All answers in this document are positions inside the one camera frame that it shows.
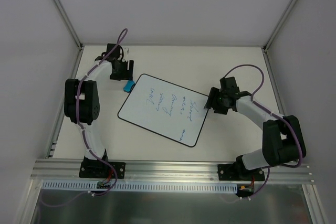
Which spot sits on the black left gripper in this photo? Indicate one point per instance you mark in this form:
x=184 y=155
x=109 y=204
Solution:
x=122 y=69

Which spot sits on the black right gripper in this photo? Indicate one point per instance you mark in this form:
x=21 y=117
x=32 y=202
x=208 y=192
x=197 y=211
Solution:
x=214 y=103

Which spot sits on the blue whiteboard eraser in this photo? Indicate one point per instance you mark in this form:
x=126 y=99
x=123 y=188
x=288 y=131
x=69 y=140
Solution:
x=129 y=86

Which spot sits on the white whiteboard black rim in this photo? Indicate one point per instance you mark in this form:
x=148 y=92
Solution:
x=166 y=109

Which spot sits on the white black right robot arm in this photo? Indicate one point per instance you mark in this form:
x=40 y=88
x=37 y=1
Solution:
x=282 y=142

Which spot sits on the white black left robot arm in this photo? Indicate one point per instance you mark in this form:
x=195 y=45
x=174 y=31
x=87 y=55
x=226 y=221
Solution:
x=82 y=104

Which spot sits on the shiny metal front panel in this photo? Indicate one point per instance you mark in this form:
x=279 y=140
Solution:
x=274 y=204

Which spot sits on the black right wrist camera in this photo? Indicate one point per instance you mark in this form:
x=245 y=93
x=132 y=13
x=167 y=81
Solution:
x=228 y=85

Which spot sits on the aluminium left corner post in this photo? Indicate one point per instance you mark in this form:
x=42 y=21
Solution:
x=63 y=14

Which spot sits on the aluminium corner post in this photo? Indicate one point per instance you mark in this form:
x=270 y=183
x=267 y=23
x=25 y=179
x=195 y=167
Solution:
x=63 y=14
x=281 y=22

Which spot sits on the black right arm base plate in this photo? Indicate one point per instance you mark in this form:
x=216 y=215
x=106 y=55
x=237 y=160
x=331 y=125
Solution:
x=232 y=172

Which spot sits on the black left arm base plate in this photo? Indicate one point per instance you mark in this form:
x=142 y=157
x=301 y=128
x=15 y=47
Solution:
x=96 y=169

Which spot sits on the aluminium front rail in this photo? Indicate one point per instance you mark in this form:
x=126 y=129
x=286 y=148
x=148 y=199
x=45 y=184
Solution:
x=166 y=171

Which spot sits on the white slotted cable duct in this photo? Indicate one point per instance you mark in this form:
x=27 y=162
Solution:
x=94 y=185

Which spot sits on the aluminium right corner post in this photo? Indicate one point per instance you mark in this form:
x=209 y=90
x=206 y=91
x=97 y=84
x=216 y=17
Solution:
x=281 y=22

